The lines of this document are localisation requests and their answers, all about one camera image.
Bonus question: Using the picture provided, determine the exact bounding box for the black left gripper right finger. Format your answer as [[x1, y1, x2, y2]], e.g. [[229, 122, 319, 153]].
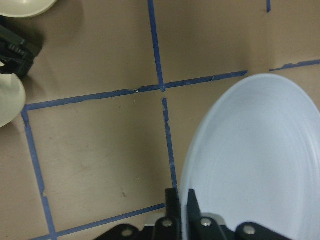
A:
[[186, 189, 225, 240]]

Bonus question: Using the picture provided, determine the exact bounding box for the black dish rack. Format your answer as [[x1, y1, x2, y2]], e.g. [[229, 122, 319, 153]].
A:
[[0, 16, 42, 79]]

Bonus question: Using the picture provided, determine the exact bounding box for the blue plate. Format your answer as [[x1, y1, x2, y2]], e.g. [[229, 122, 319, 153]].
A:
[[179, 74, 320, 240]]

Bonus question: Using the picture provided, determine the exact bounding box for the cream bowl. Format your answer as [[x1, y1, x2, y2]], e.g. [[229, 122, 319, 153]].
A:
[[0, 0, 57, 18]]

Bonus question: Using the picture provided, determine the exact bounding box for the cream plate in rack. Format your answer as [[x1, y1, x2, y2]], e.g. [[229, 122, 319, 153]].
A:
[[0, 73, 26, 128]]

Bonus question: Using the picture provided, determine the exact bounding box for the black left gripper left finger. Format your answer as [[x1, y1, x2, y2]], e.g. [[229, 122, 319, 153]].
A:
[[164, 188, 181, 240]]

